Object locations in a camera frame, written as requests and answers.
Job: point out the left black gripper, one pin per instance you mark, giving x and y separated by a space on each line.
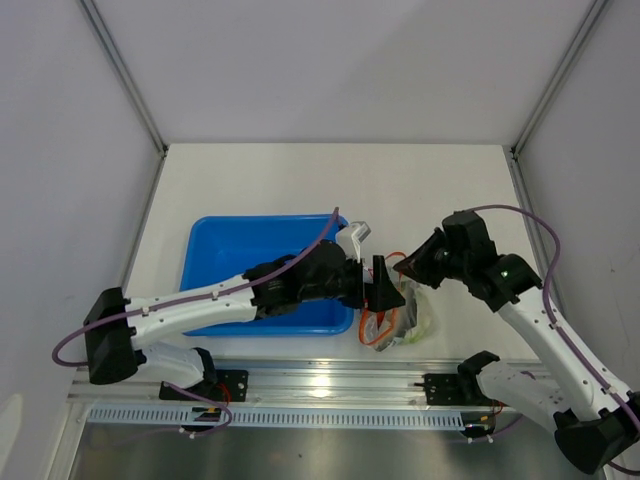
378 296

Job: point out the aluminium frame post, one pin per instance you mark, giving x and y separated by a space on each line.
117 62
568 60

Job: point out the left aluminium frame post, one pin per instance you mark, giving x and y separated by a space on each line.
117 62

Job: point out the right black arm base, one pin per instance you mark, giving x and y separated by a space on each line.
448 389

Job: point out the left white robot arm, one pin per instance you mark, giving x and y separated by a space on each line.
125 336

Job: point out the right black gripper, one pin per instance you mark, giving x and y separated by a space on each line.
416 265

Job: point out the blue plastic bin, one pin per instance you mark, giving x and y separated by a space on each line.
220 247

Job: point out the white slotted cable duct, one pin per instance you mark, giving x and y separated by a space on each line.
446 420

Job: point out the right aluminium frame post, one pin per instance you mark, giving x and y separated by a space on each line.
568 60

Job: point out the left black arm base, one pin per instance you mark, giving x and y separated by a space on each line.
225 386

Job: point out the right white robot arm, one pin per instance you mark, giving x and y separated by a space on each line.
591 413

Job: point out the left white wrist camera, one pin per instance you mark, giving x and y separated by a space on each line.
351 237

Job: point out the clear zip top bag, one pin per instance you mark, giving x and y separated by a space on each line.
378 331

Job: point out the aluminium mounting rail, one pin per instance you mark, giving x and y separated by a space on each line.
307 383

